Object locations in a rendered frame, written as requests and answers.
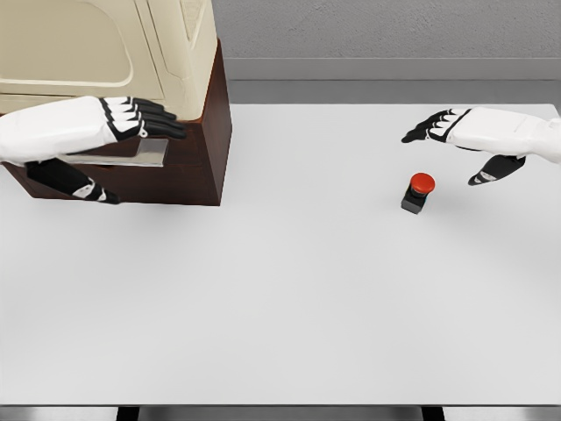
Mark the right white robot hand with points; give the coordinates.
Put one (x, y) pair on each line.
(486, 129)

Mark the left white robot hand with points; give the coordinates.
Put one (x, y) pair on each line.
(66, 127)

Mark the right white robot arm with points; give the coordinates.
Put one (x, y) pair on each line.
(548, 138)

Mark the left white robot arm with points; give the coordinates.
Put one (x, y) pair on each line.
(8, 138)

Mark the beige cabinet with brown base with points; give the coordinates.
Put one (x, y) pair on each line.
(66, 44)

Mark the red button switch, black base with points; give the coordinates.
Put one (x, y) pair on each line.
(421, 183)

